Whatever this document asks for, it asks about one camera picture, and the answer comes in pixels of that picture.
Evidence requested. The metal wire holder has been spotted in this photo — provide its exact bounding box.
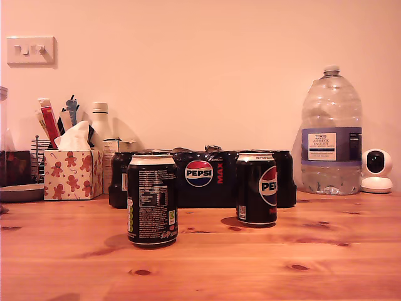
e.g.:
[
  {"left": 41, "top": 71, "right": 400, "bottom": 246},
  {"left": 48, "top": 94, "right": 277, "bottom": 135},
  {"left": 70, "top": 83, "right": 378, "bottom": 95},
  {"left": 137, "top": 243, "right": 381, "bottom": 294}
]
[{"left": 30, "top": 134, "right": 60, "bottom": 184}]

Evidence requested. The white wall switch plate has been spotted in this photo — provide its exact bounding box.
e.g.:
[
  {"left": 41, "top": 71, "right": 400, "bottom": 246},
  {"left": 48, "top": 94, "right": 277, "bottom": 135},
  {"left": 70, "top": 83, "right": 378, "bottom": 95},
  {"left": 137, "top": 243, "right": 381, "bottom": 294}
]
[{"left": 6, "top": 36, "right": 58, "bottom": 69}]

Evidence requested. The white paper tissue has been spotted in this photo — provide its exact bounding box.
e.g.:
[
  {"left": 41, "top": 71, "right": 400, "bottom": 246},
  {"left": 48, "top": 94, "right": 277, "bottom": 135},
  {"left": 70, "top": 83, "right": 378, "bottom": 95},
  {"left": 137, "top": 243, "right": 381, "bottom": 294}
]
[{"left": 54, "top": 120, "right": 93, "bottom": 151}]

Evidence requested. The grey shallow plate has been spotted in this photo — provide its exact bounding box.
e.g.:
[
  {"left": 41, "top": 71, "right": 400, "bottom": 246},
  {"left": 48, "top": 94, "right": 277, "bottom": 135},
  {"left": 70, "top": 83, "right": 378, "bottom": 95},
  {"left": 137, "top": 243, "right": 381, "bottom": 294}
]
[{"left": 0, "top": 184, "right": 45, "bottom": 203}]

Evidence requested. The white plastic bottle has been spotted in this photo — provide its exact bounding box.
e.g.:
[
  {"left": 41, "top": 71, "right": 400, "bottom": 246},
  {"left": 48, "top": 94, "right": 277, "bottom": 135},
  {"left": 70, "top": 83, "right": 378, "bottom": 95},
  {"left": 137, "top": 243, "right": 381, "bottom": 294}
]
[{"left": 90, "top": 102, "right": 115, "bottom": 151}]

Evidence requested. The dark red coaster block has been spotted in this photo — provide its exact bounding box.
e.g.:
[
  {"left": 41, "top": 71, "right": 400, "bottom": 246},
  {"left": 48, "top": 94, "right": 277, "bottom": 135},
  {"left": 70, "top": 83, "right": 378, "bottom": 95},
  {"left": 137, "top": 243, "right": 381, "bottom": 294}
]
[{"left": 6, "top": 150, "right": 32, "bottom": 186}]

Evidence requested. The small white round camera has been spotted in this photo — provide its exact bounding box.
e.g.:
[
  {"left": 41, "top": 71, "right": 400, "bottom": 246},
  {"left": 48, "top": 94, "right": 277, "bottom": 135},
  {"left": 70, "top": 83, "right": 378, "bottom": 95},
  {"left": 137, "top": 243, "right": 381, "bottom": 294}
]
[{"left": 360, "top": 148, "right": 394, "bottom": 194}]

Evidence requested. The black Pepsi Max can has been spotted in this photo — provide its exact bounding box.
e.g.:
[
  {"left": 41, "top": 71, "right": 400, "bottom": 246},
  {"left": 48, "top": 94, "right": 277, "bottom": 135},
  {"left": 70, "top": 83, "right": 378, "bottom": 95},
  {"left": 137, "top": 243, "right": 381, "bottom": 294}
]
[
  {"left": 235, "top": 152, "right": 278, "bottom": 228},
  {"left": 126, "top": 153, "right": 179, "bottom": 250}
]

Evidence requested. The cream sachet stick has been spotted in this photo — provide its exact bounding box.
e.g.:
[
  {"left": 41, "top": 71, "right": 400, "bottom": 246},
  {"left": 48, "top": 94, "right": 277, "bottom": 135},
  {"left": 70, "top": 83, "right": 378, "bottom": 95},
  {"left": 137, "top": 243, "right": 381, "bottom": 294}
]
[{"left": 34, "top": 109, "right": 53, "bottom": 148}]

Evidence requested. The gingerbread print tissue box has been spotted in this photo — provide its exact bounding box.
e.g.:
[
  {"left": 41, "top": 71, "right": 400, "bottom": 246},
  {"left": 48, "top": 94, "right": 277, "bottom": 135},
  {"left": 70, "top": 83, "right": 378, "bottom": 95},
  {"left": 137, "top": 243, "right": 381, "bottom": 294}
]
[{"left": 43, "top": 149, "right": 104, "bottom": 201}]

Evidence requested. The small white carton box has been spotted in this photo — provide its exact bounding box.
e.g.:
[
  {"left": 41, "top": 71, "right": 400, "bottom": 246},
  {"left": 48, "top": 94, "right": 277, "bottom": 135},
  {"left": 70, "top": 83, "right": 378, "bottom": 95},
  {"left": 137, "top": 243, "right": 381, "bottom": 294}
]
[{"left": 102, "top": 137, "right": 138, "bottom": 194}]

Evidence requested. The black Pepsi Max multipack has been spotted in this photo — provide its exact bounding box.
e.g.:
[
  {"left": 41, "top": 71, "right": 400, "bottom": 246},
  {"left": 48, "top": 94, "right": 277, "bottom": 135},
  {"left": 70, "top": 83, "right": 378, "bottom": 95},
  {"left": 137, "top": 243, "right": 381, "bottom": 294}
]
[{"left": 108, "top": 145, "right": 298, "bottom": 209}]

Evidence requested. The red yellow sachet stick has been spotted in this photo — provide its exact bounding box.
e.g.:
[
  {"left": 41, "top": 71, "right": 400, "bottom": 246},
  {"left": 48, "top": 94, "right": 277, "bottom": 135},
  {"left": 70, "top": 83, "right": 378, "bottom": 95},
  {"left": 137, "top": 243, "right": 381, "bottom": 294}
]
[{"left": 37, "top": 98, "right": 62, "bottom": 149}]

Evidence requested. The large clear water bottle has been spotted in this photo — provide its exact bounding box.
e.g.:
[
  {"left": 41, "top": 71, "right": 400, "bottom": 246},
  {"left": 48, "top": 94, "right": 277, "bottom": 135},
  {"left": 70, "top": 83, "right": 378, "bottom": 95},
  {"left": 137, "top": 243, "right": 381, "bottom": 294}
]
[{"left": 300, "top": 65, "right": 363, "bottom": 196}]

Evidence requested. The blue patterned packet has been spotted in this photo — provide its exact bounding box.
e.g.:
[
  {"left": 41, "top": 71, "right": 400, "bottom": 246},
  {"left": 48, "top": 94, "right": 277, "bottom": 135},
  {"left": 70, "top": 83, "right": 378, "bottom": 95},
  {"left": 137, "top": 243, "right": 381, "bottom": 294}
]
[{"left": 64, "top": 93, "right": 81, "bottom": 130}]

